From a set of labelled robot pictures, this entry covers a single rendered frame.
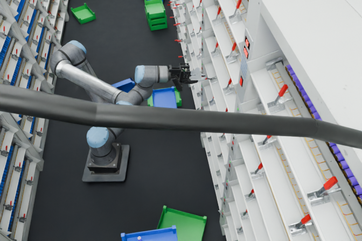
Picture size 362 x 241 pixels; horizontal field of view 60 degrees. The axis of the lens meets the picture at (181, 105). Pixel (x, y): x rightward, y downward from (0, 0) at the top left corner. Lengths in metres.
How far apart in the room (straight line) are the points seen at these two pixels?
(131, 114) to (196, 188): 2.07
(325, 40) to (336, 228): 0.39
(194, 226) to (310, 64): 1.74
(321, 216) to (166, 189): 1.72
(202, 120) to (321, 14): 0.55
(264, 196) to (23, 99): 0.97
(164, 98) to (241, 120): 2.44
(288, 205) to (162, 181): 1.56
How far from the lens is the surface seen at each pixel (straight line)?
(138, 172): 2.46
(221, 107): 1.63
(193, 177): 2.40
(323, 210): 0.76
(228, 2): 1.31
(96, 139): 2.17
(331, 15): 0.83
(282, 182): 0.98
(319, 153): 0.82
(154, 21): 3.67
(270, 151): 1.03
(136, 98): 1.65
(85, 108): 0.31
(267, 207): 1.15
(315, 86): 0.63
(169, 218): 2.28
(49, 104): 0.31
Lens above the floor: 2.11
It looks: 48 degrees down
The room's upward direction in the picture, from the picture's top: 4 degrees counter-clockwise
